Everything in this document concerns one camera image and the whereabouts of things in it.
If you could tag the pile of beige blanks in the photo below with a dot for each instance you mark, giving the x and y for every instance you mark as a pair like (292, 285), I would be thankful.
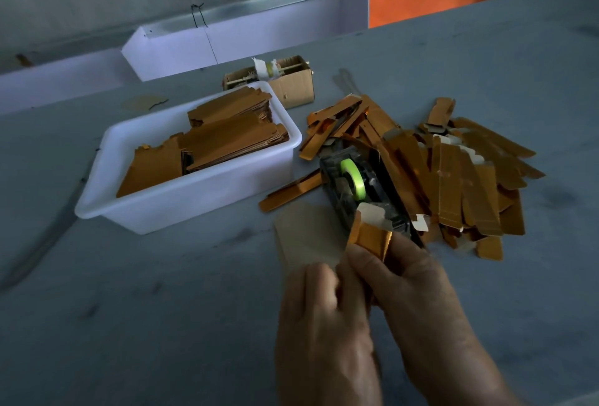
(309, 232)

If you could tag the small cardboard box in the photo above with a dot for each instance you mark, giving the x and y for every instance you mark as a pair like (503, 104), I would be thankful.
(299, 90)

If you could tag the black tape dispenser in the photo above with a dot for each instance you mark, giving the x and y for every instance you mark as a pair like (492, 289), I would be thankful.
(339, 197)

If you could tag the gold cartons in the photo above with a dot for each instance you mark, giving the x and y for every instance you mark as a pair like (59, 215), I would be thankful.
(234, 137)

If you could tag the green tape roll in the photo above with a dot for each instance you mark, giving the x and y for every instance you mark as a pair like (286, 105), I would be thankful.
(353, 179)

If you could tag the small brown object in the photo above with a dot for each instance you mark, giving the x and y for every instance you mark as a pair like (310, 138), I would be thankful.
(22, 59)

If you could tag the white plastic bin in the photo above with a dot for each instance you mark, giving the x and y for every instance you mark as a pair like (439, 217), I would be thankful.
(183, 204)

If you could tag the pile of gold boxes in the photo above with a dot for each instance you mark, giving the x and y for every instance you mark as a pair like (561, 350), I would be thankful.
(459, 176)

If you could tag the person's left hand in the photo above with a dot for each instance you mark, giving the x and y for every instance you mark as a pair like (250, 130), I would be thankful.
(328, 340)

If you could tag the long white tray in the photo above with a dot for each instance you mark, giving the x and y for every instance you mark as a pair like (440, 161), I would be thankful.
(290, 22)
(56, 83)

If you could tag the person's right hand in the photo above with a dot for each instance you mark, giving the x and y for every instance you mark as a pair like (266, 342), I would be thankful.
(430, 321)

